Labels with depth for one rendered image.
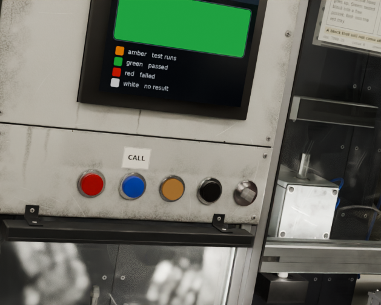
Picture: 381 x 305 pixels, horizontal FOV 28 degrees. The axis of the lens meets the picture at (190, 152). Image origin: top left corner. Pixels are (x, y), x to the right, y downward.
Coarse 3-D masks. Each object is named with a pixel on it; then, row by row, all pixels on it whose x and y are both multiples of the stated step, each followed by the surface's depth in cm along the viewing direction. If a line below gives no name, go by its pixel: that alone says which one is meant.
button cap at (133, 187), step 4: (128, 180) 105; (132, 180) 105; (136, 180) 105; (140, 180) 105; (124, 184) 105; (128, 184) 105; (132, 184) 105; (136, 184) 105; (140, 184) 106; (124, 188) 105; (128, 188) 105; (132, 188) 105; (136, 188) 105; (140, 188) 106; (124, 192) 105; (128, 192) 105; (132, 192) 105; (136, 192) 106; (140, 192) 106; (128, 196) 105; (132, 196) 105; (136, 196) 106
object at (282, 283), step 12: (264, 276) 145; (276, 276) 146; (288, 276) 147; (300, 276) 148; (264, 288) 145; (276, 288) 143; (288, 288) 145; (300, 288) 146; (264, 300) 144; (276, 300) 144; (288, 300) 145; (300, 300) 146
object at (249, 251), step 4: (252, 228) 117; (252, 232) 117; (248, 248) 118; (252, 248) 118; (248, 252) 118; (248, 256) 118; (248, 260) 118; (244, 264) 118; (248, 264) 118; (244, 268) 118; (248, 268) 118; (244, 272) 118; (244, 276) 118; (244, 280) 119; (240, 284) 118; (244, 284) 119; (240, 288) 119; (244, 288) 119; (240, 292) 119; (240, 296) 119; (240, 300) 119; (240, 304) 119
